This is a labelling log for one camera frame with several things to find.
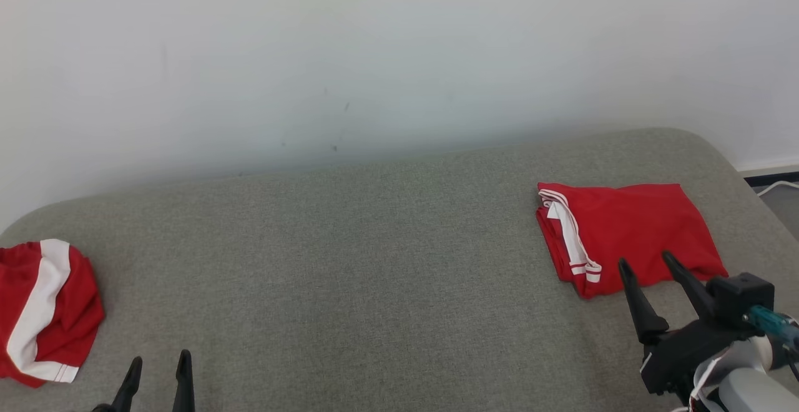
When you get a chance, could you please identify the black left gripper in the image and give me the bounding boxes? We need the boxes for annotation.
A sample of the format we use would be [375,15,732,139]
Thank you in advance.
[91,350,196,412]

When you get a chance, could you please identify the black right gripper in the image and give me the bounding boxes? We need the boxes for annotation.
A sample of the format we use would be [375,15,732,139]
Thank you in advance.
[617,250,759,398]

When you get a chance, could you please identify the red basketball jersey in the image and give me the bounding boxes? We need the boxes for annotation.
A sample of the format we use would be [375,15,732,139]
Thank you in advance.
[536,182,729,300]

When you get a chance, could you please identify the red shorts with white stripe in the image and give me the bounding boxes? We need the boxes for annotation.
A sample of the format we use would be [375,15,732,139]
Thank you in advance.
[0,239,105,389]

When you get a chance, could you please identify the grey fabric sofa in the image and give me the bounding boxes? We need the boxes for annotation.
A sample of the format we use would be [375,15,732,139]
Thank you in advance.
[0,127,799,412]

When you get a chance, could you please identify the red white twisted wires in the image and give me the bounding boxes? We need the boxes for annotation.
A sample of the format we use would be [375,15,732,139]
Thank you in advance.
[671,356,720,412]

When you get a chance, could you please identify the teal right camera plug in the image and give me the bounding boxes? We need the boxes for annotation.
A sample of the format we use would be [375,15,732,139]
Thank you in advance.
[743,306,799,351]

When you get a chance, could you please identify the white floor cable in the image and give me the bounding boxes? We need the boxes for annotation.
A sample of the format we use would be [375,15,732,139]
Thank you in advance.
[754,180,799,196]

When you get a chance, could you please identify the silver partition frame rail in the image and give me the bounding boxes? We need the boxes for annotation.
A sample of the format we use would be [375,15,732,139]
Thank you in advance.
[737,162,799,188]

